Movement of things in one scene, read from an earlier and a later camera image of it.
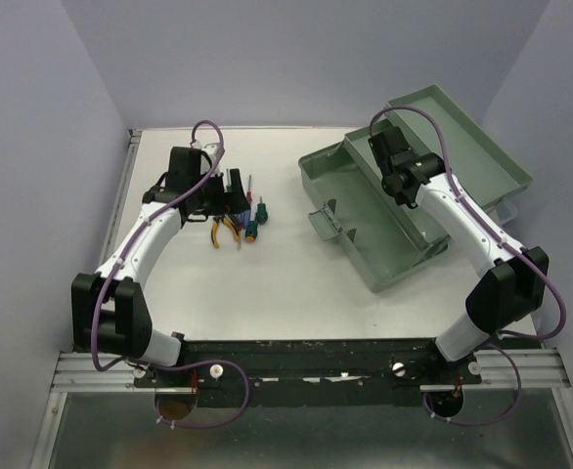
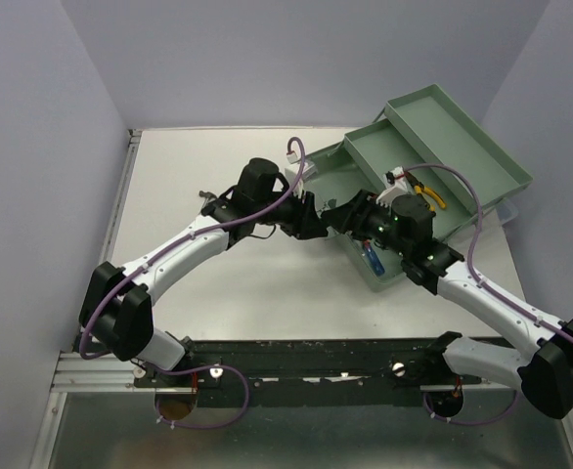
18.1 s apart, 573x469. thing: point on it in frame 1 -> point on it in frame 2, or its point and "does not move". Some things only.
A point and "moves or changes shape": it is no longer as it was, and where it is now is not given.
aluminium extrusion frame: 76,373 does not move
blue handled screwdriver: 245,217 moves or changes shape
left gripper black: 232,202 -> 305,223
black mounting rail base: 313,371 does not move
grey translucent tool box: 385,237 does not move
